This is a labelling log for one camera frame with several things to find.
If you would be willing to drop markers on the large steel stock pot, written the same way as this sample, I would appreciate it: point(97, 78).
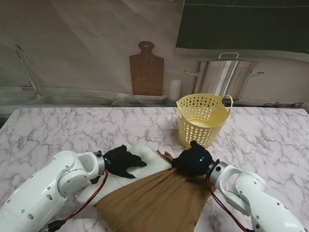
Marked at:
point(224, 77)

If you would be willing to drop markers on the white pillar candle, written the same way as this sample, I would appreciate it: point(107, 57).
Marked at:
point(176, 90)

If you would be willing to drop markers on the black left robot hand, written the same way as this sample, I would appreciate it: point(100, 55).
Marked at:
point(120, 162)

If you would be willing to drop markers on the chrome kitchen faucet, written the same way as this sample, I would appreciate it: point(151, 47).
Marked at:
point(26, 70)

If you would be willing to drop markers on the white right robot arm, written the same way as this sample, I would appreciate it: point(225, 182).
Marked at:
point(256, 200)

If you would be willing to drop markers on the yellow perforated laundry basket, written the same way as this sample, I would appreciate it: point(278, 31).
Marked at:
point(217, 118)

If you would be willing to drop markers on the white pillow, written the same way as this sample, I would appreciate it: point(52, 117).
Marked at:
point(149, 159)

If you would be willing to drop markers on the steel kitchen sink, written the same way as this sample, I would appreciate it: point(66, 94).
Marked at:
point(77, 99)

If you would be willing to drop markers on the brown pillowcase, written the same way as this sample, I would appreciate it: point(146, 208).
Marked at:
point(154, 203)

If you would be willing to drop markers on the black stove grate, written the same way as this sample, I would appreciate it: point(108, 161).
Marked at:
point(285, 104)

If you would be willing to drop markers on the dark range hood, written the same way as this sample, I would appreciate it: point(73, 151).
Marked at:
point(241, 26)

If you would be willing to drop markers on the stack of white plates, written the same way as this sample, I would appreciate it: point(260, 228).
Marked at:
point(147, 99)

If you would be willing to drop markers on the brown wooden cutting board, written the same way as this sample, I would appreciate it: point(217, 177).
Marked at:
point(146, 75)

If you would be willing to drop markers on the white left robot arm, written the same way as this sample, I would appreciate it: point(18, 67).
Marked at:
point(41, 193)

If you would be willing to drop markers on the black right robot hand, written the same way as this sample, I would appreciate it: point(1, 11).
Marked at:
point(195, 162)

